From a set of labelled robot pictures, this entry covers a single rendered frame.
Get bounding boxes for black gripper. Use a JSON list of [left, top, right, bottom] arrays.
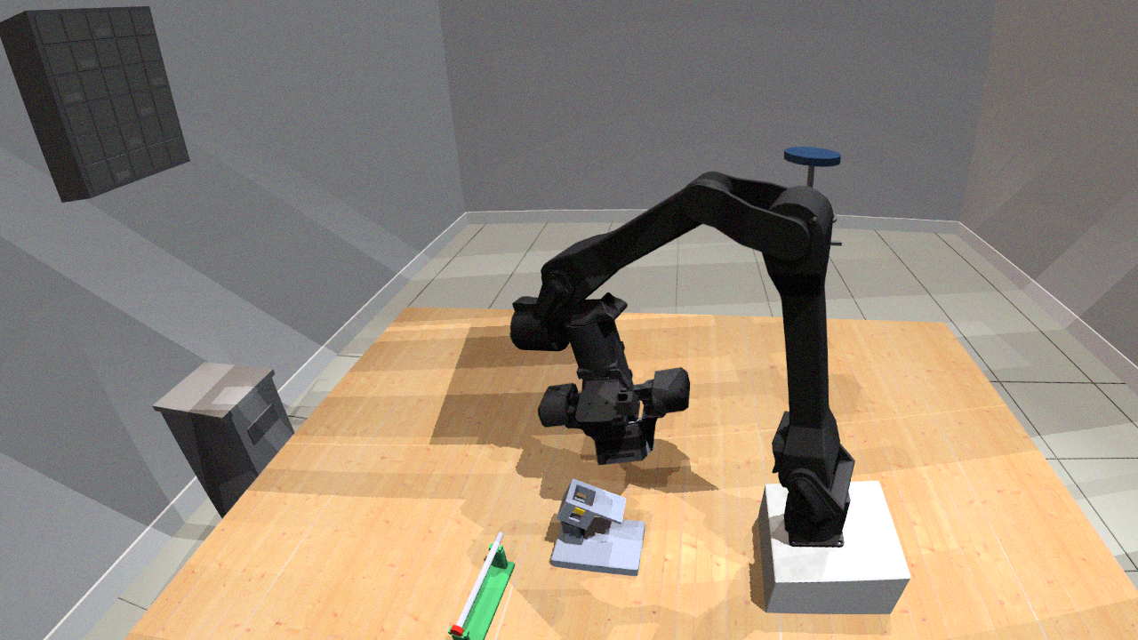
[[538, 342, 690, 448]]

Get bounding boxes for grey pin with red cap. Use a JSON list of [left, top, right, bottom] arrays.
[[450, 532, 503, 635]]

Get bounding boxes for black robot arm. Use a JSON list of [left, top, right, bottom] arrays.
[[509, 172, 855, 548]]

